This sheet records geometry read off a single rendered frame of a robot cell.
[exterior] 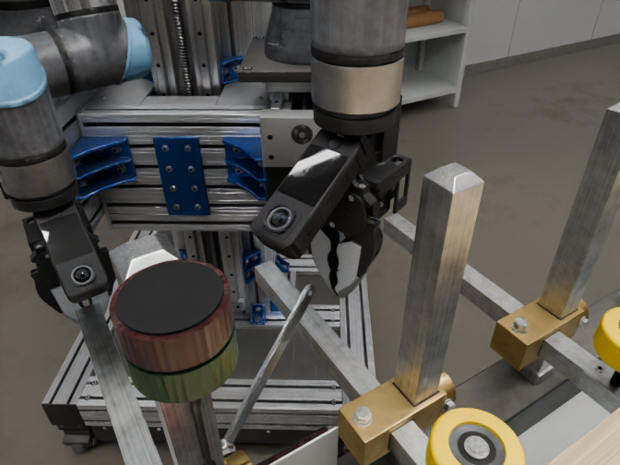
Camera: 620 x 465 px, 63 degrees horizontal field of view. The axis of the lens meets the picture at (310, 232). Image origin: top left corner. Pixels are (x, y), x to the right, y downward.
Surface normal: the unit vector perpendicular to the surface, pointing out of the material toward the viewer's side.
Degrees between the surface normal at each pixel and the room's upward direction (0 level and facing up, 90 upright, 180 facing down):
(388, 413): 0
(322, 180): 30
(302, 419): 90
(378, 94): 90
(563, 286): 90
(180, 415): 90
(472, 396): 0
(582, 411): 0
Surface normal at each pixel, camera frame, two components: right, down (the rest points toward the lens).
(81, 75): 0.60, 0.64
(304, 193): -0.31, -0.47
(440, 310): 0.52, 0.50
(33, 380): -0.01, -0.81
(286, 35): -0.43, 0.26
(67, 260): 0.26, -0.41
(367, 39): 0.12, 0.58
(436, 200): -0.85, 0.31
